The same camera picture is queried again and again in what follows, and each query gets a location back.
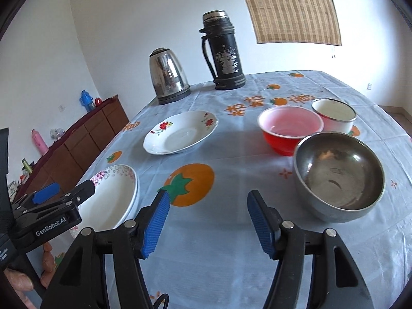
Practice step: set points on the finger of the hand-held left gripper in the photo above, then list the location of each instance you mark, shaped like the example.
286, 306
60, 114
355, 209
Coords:
46, 193
82, 191

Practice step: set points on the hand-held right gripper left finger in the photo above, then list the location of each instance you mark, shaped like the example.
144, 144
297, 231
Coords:
157, 222

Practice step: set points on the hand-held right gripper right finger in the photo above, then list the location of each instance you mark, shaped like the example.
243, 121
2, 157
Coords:
260, 222

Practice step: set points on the white pink floral plate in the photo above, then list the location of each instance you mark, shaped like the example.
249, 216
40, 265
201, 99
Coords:
109, 206

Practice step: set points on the red plastic bowl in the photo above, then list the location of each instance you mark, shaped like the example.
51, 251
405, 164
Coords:
280, 141

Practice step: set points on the white enamel bowl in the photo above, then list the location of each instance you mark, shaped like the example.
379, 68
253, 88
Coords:
334, 111

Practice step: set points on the person's left hand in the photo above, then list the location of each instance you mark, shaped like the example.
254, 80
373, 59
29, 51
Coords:
19, 280

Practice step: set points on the brown wooden sideboard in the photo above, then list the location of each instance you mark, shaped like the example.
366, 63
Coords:
80, 148

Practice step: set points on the pink thermos jug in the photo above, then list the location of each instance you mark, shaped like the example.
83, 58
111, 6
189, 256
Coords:
40, 143

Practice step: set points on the clear plastic bag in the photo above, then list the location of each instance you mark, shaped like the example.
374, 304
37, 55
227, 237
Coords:
57, 133

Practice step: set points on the orange fruit print tablecloth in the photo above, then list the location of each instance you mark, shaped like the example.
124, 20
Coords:
225, 154

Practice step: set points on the white red flower plate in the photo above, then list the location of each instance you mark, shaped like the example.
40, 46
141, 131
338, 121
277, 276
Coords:
180, 135

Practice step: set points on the blue thermos jug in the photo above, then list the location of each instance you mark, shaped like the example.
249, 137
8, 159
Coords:
86, 101

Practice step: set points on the small red object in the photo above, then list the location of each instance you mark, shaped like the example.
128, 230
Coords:
98, 102

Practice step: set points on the stainless steel bowl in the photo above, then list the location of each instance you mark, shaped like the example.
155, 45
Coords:
338, 173

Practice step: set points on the stainless steel electric kettle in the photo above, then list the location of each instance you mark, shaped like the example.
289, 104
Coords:
167, 74

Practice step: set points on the worn black thermos flask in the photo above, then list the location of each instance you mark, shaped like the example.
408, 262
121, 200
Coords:
225, 58

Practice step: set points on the bamboo window blind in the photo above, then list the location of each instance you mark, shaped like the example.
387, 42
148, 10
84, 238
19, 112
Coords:
289, 6

